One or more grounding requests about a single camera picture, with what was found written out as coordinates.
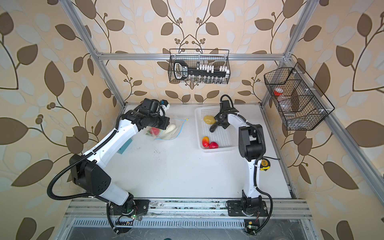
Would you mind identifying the clear zip top bag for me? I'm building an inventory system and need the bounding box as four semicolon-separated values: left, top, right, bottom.
146;118;189;141

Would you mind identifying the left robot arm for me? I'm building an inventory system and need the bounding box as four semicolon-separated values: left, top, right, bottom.
47;98;170;206

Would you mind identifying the teal block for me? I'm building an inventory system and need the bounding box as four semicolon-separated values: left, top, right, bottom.
117;139;133;155

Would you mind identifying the red apple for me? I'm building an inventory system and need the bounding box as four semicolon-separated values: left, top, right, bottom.
209;142;219;149
150;128;161;136

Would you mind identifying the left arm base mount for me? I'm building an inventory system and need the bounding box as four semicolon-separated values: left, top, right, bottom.
109;199;150;217

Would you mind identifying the aluminium front rail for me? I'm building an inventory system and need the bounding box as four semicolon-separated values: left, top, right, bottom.
65;198;313;220

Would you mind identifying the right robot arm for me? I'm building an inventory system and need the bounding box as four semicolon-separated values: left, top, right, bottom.
210;95;270;212

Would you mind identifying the black tool in basket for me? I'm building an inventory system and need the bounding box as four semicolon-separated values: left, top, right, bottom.
171;60;231;82

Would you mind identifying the upper yellow potato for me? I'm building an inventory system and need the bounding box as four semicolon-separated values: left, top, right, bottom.
203;116;217;125

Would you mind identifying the white plastic basket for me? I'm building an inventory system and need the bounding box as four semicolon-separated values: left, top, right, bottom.
194;106;238;153

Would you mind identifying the white green cucumber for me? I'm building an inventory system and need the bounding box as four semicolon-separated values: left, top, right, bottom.
160;124;176;138

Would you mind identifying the red yellow mango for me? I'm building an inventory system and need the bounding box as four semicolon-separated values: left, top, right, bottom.
202;137;210;148

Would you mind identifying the yellow black tape measure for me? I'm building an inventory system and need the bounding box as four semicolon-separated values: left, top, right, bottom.
260;158;271;171

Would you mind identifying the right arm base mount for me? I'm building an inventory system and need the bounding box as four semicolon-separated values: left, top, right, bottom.
226;199;269;218

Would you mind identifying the back wire basket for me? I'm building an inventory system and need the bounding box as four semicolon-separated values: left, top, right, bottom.
168;48;231;85

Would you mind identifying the red white item in basket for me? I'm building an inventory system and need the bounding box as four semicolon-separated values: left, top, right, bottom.
274;87;284;97

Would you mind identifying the side wire basket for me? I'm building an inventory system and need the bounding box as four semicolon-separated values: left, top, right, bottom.
264;63;335;131

